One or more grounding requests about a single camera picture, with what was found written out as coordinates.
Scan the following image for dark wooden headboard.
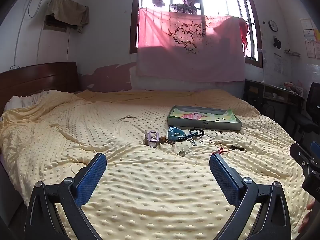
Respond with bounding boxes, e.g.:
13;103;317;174
0;61;80;115

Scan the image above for black hair tie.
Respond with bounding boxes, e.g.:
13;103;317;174
189;128;205;138

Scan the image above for blue wristwatch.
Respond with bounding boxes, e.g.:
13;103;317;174
167;127;189;142

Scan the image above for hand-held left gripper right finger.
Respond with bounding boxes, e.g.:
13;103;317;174
209;154;292;240

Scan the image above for beige cloth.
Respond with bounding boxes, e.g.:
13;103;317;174
46;0;90;34

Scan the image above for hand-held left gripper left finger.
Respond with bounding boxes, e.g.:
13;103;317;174
24;152;108;240

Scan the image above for grey tray box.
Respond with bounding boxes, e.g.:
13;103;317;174
167;105;242;131

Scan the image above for black office chair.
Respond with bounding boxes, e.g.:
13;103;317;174
287;82;320;150

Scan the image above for person's right hand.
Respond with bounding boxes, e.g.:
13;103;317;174
299;200;316;233

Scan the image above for printed cartoon towel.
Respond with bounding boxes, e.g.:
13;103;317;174
171;107;237;125

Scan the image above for dark wooden desk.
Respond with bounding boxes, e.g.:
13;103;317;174
244;79;305;130

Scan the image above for red hanging cloth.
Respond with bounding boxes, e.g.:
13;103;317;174
239;17;250;53

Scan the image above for white desk lamp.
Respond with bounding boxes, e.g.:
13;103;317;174
257;48;267;83

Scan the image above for yellow dotted blanket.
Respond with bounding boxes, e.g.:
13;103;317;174
0;89;300;240

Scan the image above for brown framed window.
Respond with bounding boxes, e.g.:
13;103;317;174
129;0;263;68

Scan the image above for white pillow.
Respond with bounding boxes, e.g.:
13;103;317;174
4;91;54;112

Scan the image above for pink floral cloth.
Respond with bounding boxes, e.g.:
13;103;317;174
136;8;247;83

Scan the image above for wall papers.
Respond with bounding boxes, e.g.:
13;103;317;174
299;18;320;60

